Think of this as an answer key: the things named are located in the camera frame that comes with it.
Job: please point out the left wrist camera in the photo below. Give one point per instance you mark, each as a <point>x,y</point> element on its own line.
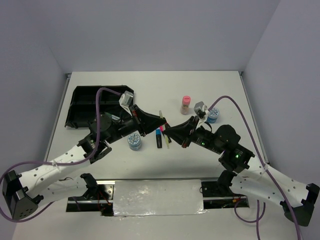
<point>126,99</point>

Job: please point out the yellow slim pen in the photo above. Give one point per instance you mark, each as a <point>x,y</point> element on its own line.
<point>166,137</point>

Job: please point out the blue highlighter marker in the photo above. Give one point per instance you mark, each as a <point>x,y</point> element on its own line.
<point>158,136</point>

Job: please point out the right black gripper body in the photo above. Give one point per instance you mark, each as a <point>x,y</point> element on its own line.
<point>186,134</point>

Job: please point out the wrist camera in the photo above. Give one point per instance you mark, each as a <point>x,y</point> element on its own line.
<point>126,99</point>
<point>201,110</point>

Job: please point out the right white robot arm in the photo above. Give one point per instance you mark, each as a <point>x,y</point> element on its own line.
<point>245,174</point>

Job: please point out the blue patterned round tin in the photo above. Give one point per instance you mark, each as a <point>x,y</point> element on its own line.
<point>134,141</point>

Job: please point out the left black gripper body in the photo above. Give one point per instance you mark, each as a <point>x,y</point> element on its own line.
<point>141,124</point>

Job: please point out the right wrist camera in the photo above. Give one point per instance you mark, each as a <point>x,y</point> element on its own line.
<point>201,110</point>

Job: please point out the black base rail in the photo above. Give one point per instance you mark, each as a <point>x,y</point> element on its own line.
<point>212,199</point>

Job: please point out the blue slim pen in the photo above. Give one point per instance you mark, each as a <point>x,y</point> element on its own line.
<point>114,117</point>

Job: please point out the black compartment organizer tray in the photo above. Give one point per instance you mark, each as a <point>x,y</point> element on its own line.
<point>82,107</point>

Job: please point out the pink capped small bottle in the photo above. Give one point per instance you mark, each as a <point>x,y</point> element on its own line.
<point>185,103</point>

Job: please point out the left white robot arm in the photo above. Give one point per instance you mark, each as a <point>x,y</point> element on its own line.
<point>51,181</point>

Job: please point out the pink highlighter marker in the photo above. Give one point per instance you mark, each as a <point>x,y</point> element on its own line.
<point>162,131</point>

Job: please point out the silver foil covered panel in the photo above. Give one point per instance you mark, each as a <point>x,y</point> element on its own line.
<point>158,198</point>

